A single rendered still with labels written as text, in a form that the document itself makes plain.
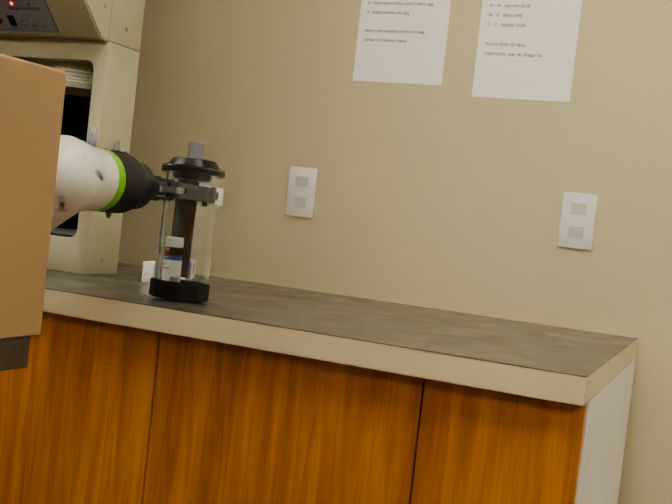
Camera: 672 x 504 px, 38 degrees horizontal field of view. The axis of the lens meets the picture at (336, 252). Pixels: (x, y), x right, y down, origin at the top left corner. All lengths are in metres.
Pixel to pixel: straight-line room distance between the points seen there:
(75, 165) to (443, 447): 0.65
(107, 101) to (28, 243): 0.93
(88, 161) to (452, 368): 0.58
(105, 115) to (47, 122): 0.89
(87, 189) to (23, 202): 0.25
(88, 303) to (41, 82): 0.59
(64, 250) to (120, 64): 0.40
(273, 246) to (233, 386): 0.79
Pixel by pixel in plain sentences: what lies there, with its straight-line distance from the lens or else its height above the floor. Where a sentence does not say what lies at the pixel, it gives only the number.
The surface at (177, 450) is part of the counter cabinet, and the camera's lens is 1.62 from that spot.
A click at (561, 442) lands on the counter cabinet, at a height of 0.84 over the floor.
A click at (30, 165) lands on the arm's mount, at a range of 1.14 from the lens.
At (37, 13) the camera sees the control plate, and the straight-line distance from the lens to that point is 2.08.
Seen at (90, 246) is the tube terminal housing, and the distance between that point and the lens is 2.04.
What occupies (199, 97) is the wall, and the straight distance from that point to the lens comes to 2.42.
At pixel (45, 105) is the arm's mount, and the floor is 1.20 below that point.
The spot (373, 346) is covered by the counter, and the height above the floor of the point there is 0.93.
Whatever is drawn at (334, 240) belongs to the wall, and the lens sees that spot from 2.23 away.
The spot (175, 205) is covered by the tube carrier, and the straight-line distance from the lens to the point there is 1.66.
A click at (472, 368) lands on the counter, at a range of 1.38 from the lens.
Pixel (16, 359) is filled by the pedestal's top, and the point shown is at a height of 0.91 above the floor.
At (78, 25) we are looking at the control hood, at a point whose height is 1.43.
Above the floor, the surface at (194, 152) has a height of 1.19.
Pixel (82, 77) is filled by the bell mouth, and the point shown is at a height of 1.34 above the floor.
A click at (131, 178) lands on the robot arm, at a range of 1.47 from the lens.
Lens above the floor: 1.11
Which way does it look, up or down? 2 degrees down
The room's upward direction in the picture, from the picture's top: 6 degrees clockwise
